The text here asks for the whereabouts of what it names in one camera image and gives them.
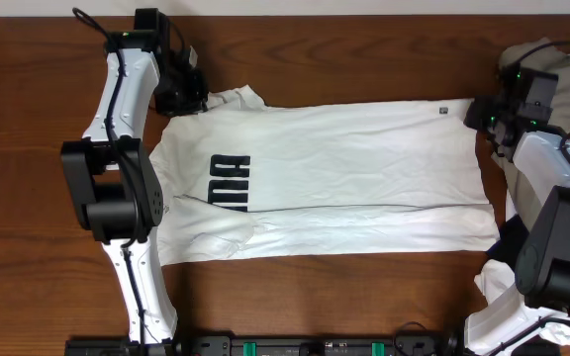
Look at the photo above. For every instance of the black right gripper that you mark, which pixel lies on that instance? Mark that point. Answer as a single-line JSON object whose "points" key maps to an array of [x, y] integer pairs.
{"points": [[479, 117]]}

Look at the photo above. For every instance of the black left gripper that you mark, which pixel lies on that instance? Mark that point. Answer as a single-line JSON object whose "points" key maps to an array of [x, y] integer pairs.
{"points": [[184, 99]]}

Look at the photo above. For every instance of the white Puma t-shirt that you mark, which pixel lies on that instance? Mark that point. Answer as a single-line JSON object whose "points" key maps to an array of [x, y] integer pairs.
{"points": [[245, 180]]}

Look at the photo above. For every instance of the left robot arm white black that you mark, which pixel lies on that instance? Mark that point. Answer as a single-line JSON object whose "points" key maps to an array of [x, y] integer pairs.
{"points": [[114, 190]]}

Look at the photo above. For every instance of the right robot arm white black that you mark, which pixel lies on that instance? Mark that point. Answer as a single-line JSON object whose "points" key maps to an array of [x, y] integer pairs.
{"points": [[516, 122]]}

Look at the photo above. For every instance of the grey garment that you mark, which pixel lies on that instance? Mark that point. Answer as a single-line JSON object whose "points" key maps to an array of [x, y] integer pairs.
{"points": [[549, 59]]}

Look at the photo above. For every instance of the white garment bottom right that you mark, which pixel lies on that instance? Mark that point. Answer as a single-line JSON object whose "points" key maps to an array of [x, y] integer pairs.
{"points": [[506, 314]]}

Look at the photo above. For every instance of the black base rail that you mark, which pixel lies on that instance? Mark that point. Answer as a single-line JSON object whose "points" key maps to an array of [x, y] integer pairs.
{"points": [[410, 343]]}

